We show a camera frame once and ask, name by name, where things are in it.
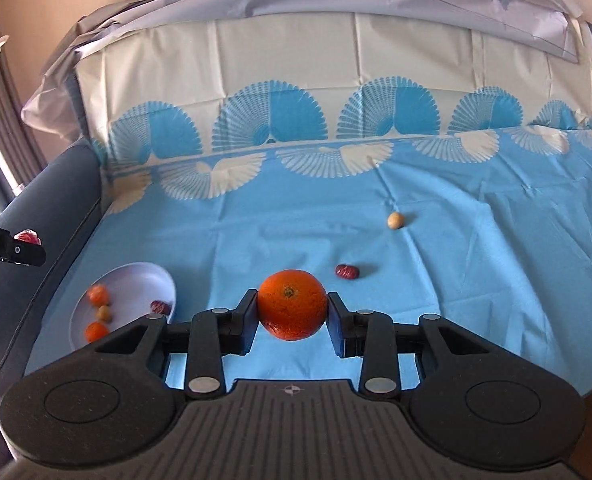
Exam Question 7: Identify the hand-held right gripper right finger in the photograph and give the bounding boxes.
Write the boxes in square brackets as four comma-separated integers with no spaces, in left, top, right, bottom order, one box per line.
[327,291,497,401]

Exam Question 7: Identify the dark blue sofa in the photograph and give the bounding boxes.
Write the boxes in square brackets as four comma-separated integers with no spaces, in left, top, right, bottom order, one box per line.
[0,137,102,480]

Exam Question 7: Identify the blue white printed cloth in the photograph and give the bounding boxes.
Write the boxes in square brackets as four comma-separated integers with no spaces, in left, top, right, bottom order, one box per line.
[20,0,592,396]

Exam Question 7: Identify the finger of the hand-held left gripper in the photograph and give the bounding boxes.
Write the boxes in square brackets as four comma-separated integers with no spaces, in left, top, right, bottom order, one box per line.
[8,232,45,267]

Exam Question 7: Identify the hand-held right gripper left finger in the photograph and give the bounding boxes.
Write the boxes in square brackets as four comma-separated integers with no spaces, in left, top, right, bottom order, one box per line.
[93,289,259,401]

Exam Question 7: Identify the large orange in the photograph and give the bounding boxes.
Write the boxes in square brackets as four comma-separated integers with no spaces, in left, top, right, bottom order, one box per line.
[257,269,329,342]

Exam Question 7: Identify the white plate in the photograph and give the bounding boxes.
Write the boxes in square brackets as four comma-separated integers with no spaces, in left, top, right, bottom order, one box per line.
[70,261,177,351]

